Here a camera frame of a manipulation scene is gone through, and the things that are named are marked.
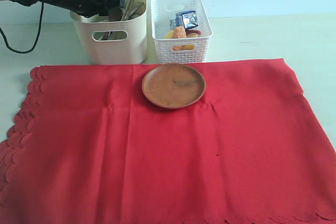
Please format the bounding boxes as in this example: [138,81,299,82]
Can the dark wooden spoon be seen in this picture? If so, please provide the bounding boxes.
[101,7,125,41]

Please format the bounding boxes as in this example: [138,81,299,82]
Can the metal butter knife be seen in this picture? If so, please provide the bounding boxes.
[122,2,144,21]

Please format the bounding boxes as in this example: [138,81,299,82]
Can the yellow lemon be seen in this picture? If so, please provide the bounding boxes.
[164,30,174,39]

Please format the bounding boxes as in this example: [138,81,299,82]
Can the fried chicken nugget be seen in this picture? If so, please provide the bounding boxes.
[172,26,187,51]

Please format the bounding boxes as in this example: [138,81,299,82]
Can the blue white milk carton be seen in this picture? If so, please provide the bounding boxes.
[170,10,198,30]

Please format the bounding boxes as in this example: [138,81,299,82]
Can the red sausage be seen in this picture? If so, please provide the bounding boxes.
[186,29,202,36]

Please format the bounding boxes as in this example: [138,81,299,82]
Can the yellow cheese wedge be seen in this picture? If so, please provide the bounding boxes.
[181,45,194,51]

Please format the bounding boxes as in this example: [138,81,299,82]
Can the brown round plate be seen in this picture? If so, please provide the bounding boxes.
[142,63,206,110]

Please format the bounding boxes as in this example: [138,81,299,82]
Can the red scalloped tablecloth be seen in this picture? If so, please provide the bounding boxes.
[1,59,335,223]

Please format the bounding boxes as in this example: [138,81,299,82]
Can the cream plastic storage bin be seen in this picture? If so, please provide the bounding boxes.
[70,0,147,65]

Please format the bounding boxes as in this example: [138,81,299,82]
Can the white perforated plastic basket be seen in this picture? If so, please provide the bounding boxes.
[151,0,213,63]

